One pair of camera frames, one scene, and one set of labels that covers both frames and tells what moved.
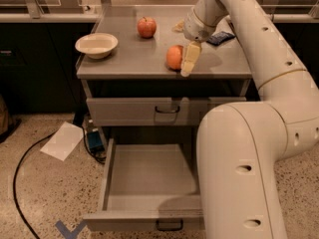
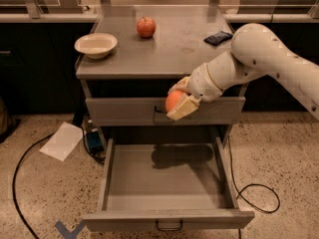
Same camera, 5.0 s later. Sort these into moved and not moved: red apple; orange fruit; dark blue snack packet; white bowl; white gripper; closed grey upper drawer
Moved: orange fruit; white gripper
Not moved: white bowl; closed grey upper drawer; red apple; dark blue snack packet
